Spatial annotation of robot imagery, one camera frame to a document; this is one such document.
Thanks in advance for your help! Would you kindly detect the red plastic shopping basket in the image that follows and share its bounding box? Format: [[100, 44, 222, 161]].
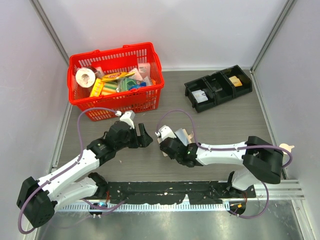
[[66, 42, 165, 121]]

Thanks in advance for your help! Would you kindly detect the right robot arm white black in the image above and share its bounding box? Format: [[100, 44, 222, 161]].
[[158, 136, 284, 198]]

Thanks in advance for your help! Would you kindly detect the white card in bin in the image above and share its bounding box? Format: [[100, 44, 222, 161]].
[[191, 90, 208, 103]]

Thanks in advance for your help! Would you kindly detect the beige leather card holder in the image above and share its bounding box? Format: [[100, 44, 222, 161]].
[[161, 128, 194, 157]]

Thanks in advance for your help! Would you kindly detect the black bin left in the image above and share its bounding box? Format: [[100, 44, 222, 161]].
[[184, 77, 217, 113]]

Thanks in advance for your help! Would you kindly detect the black bin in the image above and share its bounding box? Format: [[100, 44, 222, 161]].
[[204, 71, 235, 105], [184, 77, 217, 113], [221, 65, 253, 98]]

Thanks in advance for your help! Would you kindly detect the white cable duct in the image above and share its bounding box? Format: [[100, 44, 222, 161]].
[[59, 201, 230, 213]]

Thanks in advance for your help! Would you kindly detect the white pink box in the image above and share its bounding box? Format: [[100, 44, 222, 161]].
[[137, 62, 151, 79]]

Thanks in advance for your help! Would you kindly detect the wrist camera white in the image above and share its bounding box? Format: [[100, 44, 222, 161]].
[[155, 125, 177, 144], [115, 110, 136, 129]]

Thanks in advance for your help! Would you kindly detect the black bin middle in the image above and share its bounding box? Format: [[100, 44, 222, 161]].
[[204, 71, 235, 105]]

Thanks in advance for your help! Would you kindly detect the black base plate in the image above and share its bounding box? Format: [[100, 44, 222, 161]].
[[87, 181, 256, 205]]

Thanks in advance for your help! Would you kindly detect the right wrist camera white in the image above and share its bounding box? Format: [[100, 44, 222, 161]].
[[155, 125, 177, 144]]

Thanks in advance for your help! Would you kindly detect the black bin right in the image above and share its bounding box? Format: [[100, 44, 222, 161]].
[[221, 65, 253, 98]]

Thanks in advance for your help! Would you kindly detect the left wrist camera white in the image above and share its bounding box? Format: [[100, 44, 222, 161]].
[[115, 110, 136, 129]]

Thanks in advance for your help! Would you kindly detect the yellow box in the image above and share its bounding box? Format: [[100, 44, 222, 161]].
[[89, 78, 104, 97]]

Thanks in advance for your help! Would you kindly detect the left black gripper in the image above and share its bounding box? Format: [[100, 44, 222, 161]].
[[115, 123, 153, 151]]

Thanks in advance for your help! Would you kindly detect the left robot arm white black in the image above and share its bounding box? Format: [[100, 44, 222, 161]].
[[16, 121, 153, 234]]

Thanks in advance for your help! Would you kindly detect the gold VIP card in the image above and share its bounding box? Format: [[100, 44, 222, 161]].
[[228, 76, 243, 87]]

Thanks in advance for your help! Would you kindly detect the yellow green sponge pack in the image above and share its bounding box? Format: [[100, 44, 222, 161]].
[[100, 81, 118, 96]]

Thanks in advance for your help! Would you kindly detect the green liquid squeeze bottle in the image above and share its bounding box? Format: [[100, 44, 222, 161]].
[[279, 143, 295, 153]]

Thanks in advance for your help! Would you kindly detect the green packaged item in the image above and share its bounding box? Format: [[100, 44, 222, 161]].
[[116, 77, 141, 93]]

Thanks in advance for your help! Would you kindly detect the yellow snack bag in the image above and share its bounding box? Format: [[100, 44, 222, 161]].
[[101, 72, 135, 83]]

